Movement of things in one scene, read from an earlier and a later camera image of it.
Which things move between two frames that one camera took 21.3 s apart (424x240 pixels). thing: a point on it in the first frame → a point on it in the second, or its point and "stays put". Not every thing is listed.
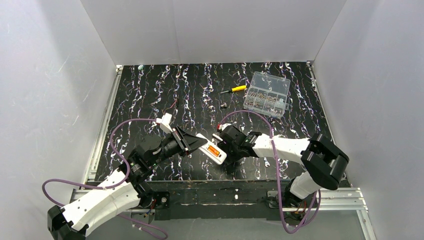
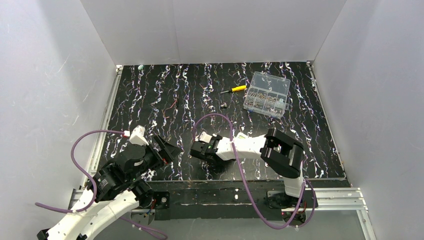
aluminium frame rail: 89,183 stays put
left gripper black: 180,139 → 160,149
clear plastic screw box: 267,94 stays put
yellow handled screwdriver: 235,89 stays put
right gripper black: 230,142 → 198,149
